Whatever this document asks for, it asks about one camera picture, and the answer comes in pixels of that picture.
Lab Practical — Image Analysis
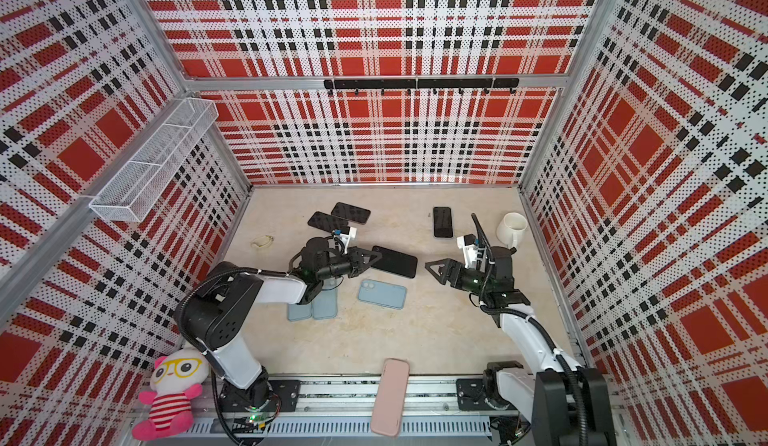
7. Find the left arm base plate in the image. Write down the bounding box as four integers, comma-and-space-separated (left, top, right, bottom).
218, 379, 301, 413

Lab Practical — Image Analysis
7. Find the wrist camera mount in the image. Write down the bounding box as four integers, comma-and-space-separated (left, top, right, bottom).
332, 225, 357, 255
457, 234, 480, 269

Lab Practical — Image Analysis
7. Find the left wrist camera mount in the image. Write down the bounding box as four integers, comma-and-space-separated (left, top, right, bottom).
332, 225, 357, 255

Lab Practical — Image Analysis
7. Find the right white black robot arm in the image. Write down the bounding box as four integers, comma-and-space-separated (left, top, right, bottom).
425, 217, 617, 445

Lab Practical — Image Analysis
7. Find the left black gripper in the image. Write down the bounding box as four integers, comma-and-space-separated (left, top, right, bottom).
317, 247, 382, 281

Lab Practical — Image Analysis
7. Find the black phone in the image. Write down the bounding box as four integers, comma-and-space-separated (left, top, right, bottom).
372, 245, 418, 279
331, 202, 371, 224
432, 206, 454, 238
307, 211, 349, 234

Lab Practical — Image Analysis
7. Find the light blue case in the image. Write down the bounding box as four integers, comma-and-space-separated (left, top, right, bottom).
286, 303, 313, 322
311, 278, 342, 320
357, 279, 408, 310

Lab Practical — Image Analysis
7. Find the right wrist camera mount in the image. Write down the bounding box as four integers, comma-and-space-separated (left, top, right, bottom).
457, 234, 480, 269

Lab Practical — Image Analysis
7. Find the black hook rail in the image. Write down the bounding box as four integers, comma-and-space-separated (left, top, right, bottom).
323, 78, 520, 94

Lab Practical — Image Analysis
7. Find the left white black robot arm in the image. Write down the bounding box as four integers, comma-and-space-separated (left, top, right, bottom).
174, 235, 382, 409

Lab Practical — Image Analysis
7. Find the white wire mesh basket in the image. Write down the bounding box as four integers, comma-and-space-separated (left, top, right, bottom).
89, 98, 218, 223

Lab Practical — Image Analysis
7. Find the light blue case left inner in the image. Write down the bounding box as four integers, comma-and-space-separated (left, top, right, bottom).
311, 278, 342, 320

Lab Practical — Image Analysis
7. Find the white ceramic mug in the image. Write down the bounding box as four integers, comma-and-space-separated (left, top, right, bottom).
496, 212, 528, 249

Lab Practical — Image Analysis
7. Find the light blue case left outer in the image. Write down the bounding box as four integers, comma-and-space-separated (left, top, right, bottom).
286, 303, 313, 322

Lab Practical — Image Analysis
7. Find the pink plush toy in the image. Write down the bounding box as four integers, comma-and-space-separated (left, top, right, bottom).
132, 348, 210, 441

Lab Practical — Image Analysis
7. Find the light blue case front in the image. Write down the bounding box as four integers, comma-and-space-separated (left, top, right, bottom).
357, 279, 408, 310

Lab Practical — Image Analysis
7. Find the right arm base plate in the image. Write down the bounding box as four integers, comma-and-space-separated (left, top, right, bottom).
455, 378, 518, 411

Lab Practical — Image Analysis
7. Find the pink phone case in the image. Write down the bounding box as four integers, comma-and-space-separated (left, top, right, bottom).
370, 358, 410, 438

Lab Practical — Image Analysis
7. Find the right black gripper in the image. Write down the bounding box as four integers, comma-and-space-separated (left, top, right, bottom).
426, 259, 492, 297

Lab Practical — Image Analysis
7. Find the aluminium front rail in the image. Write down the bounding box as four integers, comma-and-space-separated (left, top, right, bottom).
134, 375, 625, 441

